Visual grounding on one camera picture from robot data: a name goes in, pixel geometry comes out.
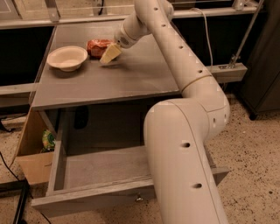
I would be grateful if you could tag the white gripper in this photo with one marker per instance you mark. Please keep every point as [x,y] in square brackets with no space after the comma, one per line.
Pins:
[123,38]

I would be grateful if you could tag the crushed red coke can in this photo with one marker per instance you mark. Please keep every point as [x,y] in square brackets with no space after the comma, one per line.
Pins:
[97,47]

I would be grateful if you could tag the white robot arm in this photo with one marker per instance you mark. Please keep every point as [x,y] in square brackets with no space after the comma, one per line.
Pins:
[175,130]

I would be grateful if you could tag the open grey top drawer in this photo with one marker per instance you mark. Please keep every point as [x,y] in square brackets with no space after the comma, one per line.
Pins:
[95,168]

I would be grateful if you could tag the metal drawer knob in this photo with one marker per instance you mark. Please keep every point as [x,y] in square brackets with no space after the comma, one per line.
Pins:
[139,197]

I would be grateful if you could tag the white paper bowl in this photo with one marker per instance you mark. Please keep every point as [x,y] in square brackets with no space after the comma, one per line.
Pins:
[67,58]

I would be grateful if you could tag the grey wooden cabinet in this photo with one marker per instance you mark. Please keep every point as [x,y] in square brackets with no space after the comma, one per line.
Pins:
[125,88]

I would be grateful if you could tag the green snack bag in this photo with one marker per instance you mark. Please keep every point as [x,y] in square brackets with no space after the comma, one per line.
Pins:
[48,141]

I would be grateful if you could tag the metal diagonal rod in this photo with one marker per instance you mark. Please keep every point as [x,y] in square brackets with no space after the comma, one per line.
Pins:
[237,5]

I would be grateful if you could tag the brown cardboard box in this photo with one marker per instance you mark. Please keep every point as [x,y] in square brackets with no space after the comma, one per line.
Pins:
[36,165]

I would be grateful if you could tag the dark cabinet on right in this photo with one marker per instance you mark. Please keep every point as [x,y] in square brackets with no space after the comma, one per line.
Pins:
[260,87]

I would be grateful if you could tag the black metal stand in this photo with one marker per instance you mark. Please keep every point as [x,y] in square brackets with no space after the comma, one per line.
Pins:
[20,189]

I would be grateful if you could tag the grey wooden side rail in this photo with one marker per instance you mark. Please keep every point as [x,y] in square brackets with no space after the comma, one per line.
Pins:
[224,74]

